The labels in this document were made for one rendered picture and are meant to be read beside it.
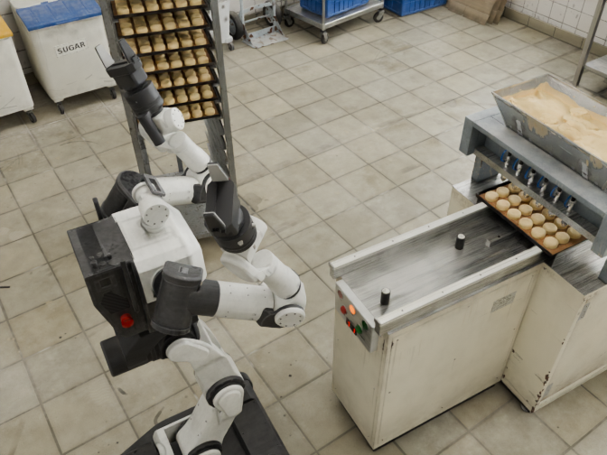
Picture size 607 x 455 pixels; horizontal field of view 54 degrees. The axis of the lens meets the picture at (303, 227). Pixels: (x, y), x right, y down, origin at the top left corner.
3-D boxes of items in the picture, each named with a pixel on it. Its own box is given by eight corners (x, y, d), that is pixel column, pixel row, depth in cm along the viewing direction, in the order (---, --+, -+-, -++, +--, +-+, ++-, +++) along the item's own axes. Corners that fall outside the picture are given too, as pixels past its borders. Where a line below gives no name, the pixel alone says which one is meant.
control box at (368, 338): (341, 303, 224) (343, 278, 215) (378, 349, 208) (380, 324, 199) (333, 307, 223) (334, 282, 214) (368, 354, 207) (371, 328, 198)
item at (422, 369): (451, 338, 299) (485, 199, 239) (499, 391, 276) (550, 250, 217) (330, 398, 274) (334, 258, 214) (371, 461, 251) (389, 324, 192)
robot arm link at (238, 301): (292, 337, 157) (210, 329, 147) (284, 296, 165) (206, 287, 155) (311, 312, 149) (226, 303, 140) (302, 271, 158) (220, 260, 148)
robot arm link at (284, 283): (282, 275, 138) (319, 310, 152) (275, 242, 145) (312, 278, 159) (243, 293, 141) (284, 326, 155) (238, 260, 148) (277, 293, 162)
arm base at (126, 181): (144, 234, 180) (108, 236, 172) (129, 200, 185) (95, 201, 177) (164, 203, 171) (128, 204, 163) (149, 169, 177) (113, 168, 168)
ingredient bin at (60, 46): (57, 119, 458) (25, 22, 407) (34, 86, 498) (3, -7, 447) (125, 99, 480) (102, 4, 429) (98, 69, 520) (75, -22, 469)
